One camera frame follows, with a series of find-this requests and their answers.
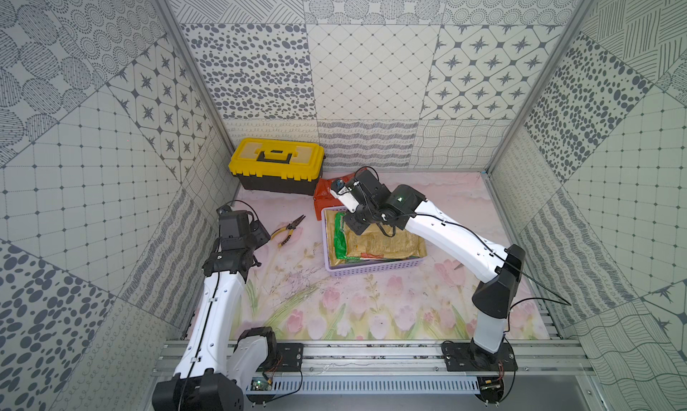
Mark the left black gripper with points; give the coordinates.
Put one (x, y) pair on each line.
(258, 234)

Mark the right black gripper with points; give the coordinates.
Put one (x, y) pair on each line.
(359, 226)

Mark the green Chuba chip bag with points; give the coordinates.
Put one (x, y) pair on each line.
(340, 238)

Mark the gold chip bag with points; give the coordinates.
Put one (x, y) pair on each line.
(373, 244)

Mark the red chip bag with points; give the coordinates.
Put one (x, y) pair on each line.
(322, 197)

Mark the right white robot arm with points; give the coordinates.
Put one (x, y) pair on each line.
(498, 269)

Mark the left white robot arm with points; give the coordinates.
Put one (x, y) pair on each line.
(208, 377)

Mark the purple plastic basket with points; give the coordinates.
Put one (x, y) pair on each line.
(354, 268)

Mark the yellow black toolbox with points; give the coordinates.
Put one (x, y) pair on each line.
(278, 166)

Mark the left green circuit board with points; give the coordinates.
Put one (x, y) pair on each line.
(260, 384)

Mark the right circuit board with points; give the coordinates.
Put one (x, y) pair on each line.
(491, 389)

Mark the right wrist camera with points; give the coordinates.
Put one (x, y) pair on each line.
(347, 193)

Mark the yellow handled pliers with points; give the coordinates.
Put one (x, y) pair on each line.
(284, 234)

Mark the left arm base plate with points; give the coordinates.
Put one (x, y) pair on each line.
(288, 358)

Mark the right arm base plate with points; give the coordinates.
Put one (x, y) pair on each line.
(467, 357)

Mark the aluminium mounting rail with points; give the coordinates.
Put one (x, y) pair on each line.
(413, 367)

